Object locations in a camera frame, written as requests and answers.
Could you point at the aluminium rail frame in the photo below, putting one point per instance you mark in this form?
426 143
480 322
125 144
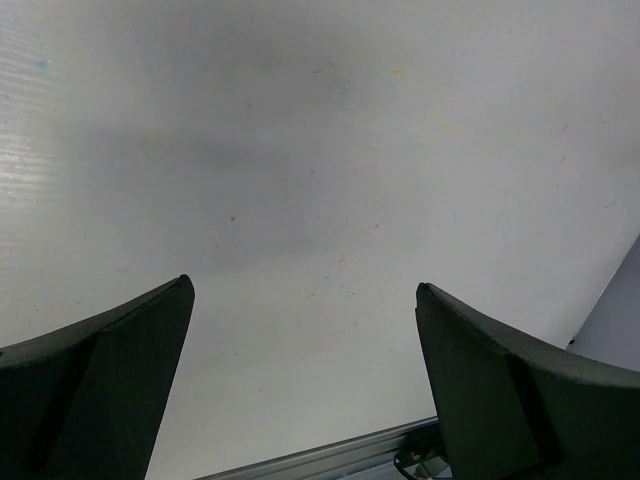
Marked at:
367 456

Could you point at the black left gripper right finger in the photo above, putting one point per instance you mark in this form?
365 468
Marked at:
511 406

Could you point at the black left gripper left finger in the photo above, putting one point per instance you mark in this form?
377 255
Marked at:
86 401

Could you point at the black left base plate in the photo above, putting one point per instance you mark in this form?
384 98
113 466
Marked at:
422 455

